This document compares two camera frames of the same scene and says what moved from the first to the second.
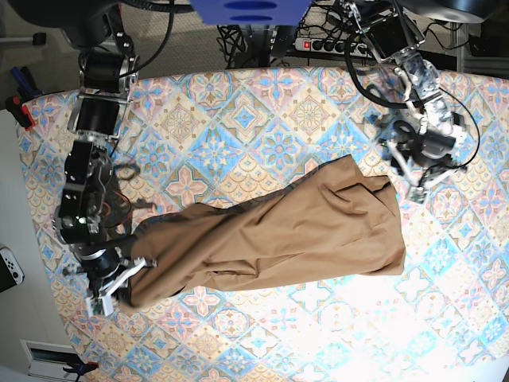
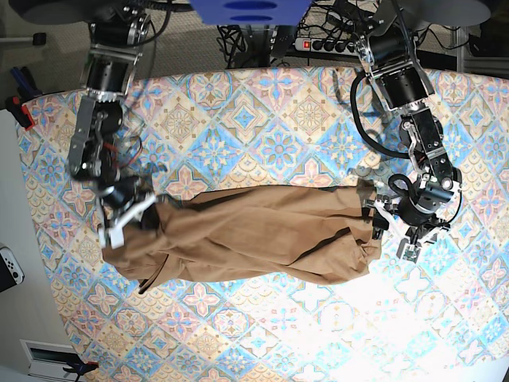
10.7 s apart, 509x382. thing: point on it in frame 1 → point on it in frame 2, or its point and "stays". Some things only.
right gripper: (430, 142) → (422, 199)
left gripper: (99, 259) → (124, 192)
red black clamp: (20, 112) stays
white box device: (48, 360) stays
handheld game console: (11, 273) stays
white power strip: (334, 46) stays
